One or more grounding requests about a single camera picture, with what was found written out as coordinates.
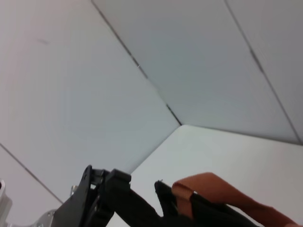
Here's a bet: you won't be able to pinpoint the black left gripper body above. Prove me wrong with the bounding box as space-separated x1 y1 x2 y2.
54 165 110 227

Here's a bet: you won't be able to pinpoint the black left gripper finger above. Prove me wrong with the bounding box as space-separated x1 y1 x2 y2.
100 168 132 197

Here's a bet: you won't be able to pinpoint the black food bag orange handles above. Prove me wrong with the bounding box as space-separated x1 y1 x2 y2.
104 172 303 227

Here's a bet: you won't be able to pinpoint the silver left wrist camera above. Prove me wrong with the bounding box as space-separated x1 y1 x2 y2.
0 178 13 227

